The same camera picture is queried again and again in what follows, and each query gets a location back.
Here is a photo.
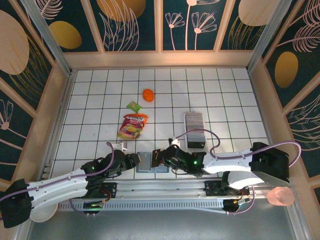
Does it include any teal leather card holder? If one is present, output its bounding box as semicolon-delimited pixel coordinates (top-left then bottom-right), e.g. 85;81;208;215
136;151;170;174

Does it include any dark credit card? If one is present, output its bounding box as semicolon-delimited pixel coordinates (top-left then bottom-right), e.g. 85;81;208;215
151;149;161;168

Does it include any grey VIP credit card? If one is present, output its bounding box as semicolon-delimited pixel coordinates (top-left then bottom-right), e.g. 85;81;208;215
139;152;152;172

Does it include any white slotted card tray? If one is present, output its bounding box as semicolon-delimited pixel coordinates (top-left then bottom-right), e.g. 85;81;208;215
184;111;208;151

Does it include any stack of credit cards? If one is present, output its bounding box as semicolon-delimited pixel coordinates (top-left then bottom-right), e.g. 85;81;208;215
185;112;207;149

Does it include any colourful fruit candy bag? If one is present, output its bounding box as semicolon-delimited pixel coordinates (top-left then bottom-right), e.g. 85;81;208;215
116;113;149;140

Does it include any small green snack packet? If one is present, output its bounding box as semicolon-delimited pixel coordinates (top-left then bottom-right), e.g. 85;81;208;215
126;100;143;113

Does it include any orange fruit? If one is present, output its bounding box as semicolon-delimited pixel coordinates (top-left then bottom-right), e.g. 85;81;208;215
142;88;155;103

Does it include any white bowl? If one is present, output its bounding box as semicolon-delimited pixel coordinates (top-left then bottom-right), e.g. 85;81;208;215
31;203;58;223

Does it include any pink translucent plastic cup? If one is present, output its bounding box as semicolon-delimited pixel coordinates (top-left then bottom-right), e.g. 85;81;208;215
266;186;295;207

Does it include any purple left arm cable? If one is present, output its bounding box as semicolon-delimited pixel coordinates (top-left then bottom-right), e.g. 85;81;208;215
0;141;116;203

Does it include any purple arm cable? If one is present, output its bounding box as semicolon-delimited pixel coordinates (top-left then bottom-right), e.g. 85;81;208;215
172;129;303;173
0;141;116;203

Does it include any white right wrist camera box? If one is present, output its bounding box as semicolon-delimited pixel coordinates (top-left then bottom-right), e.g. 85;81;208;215
168;136;181;149

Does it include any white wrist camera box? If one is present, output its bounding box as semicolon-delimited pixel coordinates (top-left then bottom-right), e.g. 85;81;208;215
111;141;128;153
168;136;181;149

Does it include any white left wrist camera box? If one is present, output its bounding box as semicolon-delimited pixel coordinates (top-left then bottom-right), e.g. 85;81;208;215
111;141;128;153

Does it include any aluminium linear rail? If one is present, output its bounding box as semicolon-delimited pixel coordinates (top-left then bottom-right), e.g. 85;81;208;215
99;178;251;200

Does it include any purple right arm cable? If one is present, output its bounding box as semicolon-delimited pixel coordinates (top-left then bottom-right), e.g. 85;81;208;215
172;129;303;173

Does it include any white slotted cable duct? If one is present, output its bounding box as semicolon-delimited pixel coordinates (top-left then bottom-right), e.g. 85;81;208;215
57;198;251;214

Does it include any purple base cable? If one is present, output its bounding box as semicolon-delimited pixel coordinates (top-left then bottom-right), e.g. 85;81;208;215
226;192;256;216
69;196;87;216

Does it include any wall panel with single flower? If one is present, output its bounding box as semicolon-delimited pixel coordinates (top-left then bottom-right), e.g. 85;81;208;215
0;89;35;181

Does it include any wall panel with flower drawings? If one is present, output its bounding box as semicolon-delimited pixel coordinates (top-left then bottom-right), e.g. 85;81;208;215
162;0;230;51

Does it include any wall panel with leaf outlines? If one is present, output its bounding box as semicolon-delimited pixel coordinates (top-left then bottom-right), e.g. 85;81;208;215
286;93;320;178

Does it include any wall panel with leaf drawing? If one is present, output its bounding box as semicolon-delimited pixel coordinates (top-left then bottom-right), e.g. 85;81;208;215
89;0;157;52

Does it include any wall panel with yellow oval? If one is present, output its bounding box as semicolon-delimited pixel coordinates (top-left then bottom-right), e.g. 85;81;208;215
31;0;99;53

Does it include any wall panel with feather drawing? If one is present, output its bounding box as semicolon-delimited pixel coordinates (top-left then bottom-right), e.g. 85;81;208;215
262;0;320;108

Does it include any aluminium frame post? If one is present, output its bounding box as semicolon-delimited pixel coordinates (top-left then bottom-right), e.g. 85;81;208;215
21;0;73;76
246;0;293;71

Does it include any wall panel with beige oval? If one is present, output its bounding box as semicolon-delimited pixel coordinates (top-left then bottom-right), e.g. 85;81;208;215
0;0;53;111

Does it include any wall panel with beige circle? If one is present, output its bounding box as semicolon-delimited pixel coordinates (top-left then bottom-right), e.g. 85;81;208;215
220;0;282;51

